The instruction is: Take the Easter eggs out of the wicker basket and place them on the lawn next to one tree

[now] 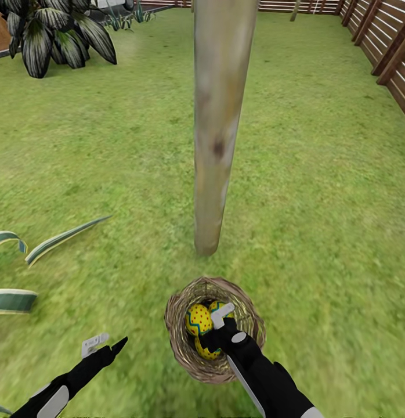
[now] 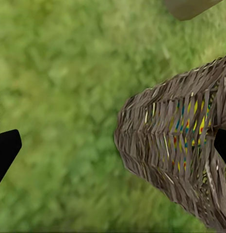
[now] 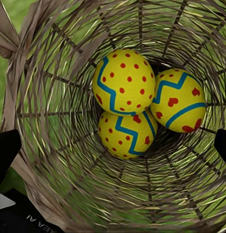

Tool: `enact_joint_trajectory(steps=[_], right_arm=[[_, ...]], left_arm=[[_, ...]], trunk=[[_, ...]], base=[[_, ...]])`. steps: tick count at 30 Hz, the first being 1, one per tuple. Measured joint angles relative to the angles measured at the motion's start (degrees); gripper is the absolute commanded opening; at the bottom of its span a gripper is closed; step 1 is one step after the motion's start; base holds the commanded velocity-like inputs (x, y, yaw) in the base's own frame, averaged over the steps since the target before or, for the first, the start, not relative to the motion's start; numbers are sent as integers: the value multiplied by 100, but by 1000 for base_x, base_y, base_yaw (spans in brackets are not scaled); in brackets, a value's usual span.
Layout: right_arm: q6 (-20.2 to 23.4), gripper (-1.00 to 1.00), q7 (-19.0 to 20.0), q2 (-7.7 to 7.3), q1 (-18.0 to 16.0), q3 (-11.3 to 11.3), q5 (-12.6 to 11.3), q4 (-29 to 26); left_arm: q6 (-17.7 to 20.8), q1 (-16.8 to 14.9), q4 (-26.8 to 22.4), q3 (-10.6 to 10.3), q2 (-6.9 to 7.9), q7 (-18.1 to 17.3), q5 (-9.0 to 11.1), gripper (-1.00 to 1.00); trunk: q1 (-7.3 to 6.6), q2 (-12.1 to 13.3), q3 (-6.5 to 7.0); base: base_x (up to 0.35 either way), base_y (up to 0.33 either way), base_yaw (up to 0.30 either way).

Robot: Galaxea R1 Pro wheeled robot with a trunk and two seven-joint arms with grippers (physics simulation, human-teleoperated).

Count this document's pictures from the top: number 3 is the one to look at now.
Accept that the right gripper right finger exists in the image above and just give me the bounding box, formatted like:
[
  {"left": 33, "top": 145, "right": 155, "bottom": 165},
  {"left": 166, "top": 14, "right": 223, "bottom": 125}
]
[{"left": 213, "top": 128, "right": 226, "bottom": 163}]

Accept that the easter egg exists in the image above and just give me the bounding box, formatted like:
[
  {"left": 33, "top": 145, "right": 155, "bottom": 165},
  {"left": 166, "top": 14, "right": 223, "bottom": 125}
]
[
  {"left": 98, "top": 108, "right": 159, "bottom": 160},
  {"left": 91, "top": 48, "right": 156, "bottom": 117},
  {"left": 149, "top": 68, "right": 206, "bottom": 133}
]

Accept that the wicker basket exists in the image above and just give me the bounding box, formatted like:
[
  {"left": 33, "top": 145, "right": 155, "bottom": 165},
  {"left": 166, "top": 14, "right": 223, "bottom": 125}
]
[{"left": 0, "top": 0, "right": 226, "bottom": 233}]

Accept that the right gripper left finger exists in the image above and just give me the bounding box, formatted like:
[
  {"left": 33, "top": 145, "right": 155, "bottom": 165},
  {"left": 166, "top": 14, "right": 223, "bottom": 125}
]
[{"left": 0, "top": 129, "right": 22, "bottom": 183}]

